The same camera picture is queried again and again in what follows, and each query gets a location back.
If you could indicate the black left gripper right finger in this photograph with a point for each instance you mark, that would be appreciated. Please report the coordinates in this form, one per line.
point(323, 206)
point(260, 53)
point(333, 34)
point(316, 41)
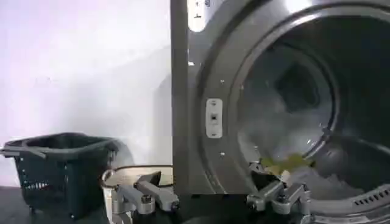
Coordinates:
point(275, 194)

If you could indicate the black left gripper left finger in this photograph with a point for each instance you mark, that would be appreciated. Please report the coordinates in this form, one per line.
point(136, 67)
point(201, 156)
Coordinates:
point(152, 192)

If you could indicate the yellow-green cloth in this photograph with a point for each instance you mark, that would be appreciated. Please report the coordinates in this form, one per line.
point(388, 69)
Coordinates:
point(288, 162)

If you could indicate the grey cloth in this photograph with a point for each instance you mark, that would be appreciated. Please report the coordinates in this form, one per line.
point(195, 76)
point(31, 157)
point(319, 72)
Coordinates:
point(323, 184)

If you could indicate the white cloth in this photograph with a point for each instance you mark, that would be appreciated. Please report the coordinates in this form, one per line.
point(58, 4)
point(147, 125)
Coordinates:
point(274, 128)

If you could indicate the round glass dryer door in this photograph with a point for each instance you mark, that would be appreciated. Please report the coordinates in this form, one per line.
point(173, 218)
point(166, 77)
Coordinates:
point(359, 210)

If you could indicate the dark green laundry basket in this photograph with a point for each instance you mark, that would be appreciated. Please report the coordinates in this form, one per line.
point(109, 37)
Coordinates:
point(61, 170)

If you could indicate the grey dryer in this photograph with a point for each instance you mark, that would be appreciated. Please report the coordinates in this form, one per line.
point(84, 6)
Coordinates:
point(210, 76)

